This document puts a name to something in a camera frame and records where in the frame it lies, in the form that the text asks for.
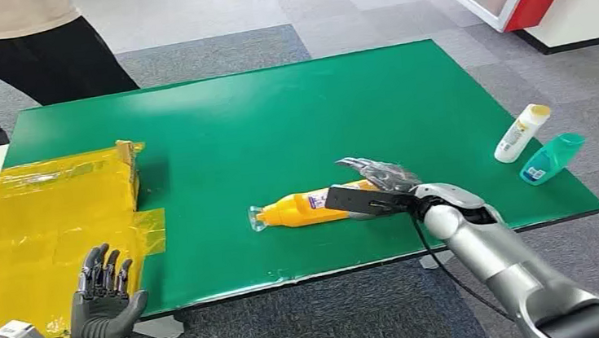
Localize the yellow bottle with clear cap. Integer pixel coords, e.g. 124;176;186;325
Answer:
246;178;384;234

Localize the teal transparent bottle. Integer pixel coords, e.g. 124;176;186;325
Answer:
516;131;590;188

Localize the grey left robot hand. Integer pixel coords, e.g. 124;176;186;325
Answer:
64;239;153;338

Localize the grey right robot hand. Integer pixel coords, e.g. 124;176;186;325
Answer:
335;151;427;223

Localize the yellow taped cardboard box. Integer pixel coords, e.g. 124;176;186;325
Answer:
0;136;177;338

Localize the pale table foot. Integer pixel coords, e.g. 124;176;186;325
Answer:
130;314;187;338
418;249;456;271

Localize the black right wrist camera bracket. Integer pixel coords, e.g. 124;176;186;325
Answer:
323;178;412;222

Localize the white bottle with yellow cap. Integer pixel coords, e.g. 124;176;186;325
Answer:
490;101;557;166

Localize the green table board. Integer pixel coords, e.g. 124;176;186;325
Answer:
0;24;599;330

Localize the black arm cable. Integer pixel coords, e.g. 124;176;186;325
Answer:
411;204;517;331

